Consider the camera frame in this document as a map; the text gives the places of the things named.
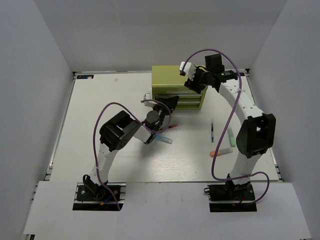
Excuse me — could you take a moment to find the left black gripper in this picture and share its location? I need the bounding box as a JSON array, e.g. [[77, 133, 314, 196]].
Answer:
[[151, 95, 179, 132]]

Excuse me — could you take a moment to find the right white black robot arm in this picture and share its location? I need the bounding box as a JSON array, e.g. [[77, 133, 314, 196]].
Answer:
[[179, 50, 276, 201]]

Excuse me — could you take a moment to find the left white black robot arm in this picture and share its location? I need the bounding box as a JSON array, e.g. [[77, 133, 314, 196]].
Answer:
[[82, 95, 180, 200]]

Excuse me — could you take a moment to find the green metal drawer chest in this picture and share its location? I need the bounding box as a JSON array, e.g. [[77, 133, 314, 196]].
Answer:
[[151, 65, 207, 110]]

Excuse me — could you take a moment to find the red gel pen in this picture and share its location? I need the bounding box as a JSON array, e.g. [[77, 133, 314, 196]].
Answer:
[[159, 124, 180, 131]]

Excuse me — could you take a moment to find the blue highlighter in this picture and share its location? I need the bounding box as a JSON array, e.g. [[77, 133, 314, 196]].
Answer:
[[155, 134, 173, 144]]

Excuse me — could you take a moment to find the green gel pen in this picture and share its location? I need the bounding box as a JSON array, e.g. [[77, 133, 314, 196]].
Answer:
[[210, 118, 214, 143]]

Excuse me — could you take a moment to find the green highlighter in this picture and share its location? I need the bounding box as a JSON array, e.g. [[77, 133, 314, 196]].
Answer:
[[227, 127, 236, 148]]

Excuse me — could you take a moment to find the orange highlighter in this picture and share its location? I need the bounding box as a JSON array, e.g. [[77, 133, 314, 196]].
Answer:
[[210, 147, 233, 158]]

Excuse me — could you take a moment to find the left blue corner label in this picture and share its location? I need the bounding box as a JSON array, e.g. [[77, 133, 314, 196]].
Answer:
[[76, 74, 94, 80]]

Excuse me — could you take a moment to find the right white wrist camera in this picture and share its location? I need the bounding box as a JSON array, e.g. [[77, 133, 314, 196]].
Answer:
[[179, 61, 196, 81]]

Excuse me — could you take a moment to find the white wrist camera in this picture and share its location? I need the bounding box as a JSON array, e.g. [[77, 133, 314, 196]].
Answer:
[[179, 61, 196, 81], [141, 93, 157, 108]]

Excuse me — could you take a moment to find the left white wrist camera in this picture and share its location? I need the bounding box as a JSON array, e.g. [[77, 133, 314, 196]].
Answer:
[[141, 93, 157, 108]]

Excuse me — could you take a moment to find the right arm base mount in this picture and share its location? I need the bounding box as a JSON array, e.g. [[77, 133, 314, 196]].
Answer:
[[203, 181, 257, 213]]

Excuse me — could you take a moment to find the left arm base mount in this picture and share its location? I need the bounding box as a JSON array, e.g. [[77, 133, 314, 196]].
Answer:
[[72, 183, 126, 212]]

